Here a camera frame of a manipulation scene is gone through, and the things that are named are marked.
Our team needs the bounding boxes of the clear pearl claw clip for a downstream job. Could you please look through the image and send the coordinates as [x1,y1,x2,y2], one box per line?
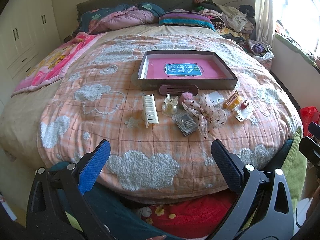
[162,94,178,116]

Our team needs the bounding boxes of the purple teal striped pillow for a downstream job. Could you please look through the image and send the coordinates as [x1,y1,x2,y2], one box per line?
[158,10,215,31]

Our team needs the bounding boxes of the shallow cardboard box tray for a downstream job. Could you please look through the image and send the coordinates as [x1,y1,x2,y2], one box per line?
[137,50,238,90]

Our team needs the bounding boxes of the polka dot tulle bow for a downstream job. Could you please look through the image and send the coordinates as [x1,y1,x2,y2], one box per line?
[182,94,227,139]

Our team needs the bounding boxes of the floral laundry basket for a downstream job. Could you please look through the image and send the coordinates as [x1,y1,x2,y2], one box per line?
[247,40,274,72]

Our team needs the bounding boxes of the cream wardrobe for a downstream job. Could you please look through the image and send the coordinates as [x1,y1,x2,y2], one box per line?
[0,0,62,86]

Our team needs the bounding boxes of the pile of clothes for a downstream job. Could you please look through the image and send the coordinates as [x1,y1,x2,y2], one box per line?
[193,0,255,40]

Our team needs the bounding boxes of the green cushion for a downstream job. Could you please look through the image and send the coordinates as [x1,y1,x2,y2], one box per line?
[281,126,307,210]

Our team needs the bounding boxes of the red floral blanket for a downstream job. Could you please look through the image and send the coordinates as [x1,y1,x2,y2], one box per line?
[136,190,236,239]

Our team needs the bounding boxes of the pink and navy duvet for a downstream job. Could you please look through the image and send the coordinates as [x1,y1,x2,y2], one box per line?
[73,2,165,35]

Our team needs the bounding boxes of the pink cartoon blanket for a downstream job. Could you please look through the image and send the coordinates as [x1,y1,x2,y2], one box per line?
[12,32,105,96]

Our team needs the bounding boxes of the brown hair clip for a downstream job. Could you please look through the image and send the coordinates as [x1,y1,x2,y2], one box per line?
[158,84,199,96]

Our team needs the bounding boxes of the white earring card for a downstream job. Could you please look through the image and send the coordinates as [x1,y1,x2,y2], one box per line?
[208,91,225,105]

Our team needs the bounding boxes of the peach cloud pattern quilt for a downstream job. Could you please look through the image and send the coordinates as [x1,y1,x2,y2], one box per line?
[37,34,302,200]

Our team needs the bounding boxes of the white comb hair clip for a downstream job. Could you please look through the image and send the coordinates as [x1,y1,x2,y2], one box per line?
[142,95,159,128]

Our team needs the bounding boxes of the red plastic bag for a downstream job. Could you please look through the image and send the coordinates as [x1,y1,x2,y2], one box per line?
[300,106,319,136]

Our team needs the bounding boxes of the clutter on window sill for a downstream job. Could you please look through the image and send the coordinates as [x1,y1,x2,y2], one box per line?
[275,20,319,70]

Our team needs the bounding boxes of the cream curtain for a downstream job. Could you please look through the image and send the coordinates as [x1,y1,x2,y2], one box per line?
[255,0,275,47]

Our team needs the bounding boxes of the pink pompom hair clip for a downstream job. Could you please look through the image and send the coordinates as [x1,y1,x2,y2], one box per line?
[178,92,193,109]

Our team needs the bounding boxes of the pink and blue book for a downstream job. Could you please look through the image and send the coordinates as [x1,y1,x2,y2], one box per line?
[146,57,227,79]

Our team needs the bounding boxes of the orange spiral hair tie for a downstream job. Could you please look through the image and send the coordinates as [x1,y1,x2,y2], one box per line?
[222,90,239,110]

